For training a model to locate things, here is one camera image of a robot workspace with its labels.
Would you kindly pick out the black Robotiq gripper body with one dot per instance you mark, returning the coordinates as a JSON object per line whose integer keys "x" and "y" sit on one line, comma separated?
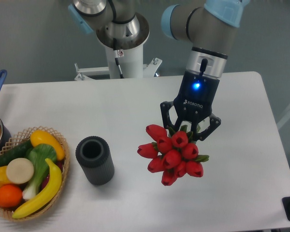
{"x": 195, "y": 97}

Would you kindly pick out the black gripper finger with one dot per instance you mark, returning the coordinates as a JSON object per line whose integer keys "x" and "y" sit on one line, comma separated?
{"x": 214, "y": 123}
{"x": 167, "y": 123}

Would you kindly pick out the red tulip bouquet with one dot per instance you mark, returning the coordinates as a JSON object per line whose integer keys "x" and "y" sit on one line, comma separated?
{"x": 173, "y": 153}

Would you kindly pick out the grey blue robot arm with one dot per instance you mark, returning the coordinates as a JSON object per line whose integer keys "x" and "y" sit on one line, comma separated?
{"x": 210, "y": 25}

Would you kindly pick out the dark grey ribbed vase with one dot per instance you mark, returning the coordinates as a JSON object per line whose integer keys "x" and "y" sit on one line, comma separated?
{"x": 94, "y": 156}

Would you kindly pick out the red fruit in basket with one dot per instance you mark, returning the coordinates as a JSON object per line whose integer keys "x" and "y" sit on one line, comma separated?
{"x": 46, "y": 180}

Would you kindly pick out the green bok choy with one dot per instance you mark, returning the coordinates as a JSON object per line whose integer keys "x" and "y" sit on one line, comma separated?
{"x": 37, "y": 157}

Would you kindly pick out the woven wicker basket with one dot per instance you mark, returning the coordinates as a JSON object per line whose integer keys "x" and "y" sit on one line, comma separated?
{"x": 19, "y": 138}

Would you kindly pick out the yellow banana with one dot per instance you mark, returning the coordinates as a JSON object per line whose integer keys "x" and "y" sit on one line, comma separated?
{"x": 43, "y": 197}

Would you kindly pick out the green cucumber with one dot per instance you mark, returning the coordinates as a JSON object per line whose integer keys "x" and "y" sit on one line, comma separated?
{"x": 18, "y": 151}

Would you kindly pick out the beige round slice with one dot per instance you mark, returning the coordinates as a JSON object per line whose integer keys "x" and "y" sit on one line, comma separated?
{"x": 20, "y": 170}

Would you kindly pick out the orange fruit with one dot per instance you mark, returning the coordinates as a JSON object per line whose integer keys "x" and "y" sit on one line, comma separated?
{"x": 10, "y": 196}

